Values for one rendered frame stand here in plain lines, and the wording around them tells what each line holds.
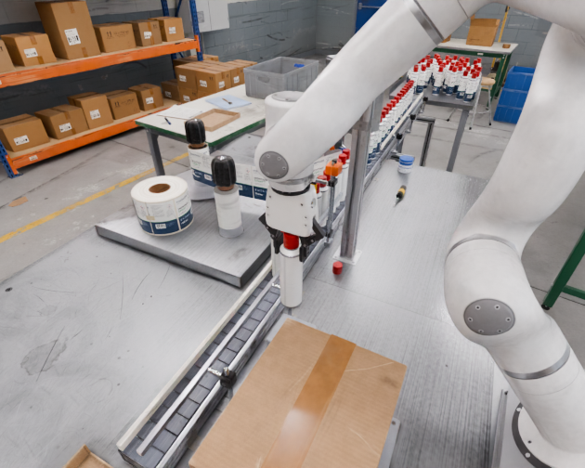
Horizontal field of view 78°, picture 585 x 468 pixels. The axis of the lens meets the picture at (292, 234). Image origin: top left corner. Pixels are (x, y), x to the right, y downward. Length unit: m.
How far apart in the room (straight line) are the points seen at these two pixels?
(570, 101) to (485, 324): 0.31
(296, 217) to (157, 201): 0.75
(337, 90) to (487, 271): 0.34
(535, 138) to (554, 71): 0.10
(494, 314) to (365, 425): 0.25
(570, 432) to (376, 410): 0.35
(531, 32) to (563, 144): 7.93
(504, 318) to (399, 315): 0.61
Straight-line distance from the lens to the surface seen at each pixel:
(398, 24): 0.56
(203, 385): 0.96
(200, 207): 1.56
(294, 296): 0.85
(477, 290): 0.58
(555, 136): 0.58
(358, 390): 0.66
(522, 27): 8.50
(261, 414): 0.63
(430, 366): 1.09
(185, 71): 5.32
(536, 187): 0.59
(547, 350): 0.73
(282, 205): 0.69
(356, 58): 0.57
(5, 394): 1.21
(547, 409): 0.81
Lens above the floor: 1.68
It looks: 36 degrees down
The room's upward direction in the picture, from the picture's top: straight up
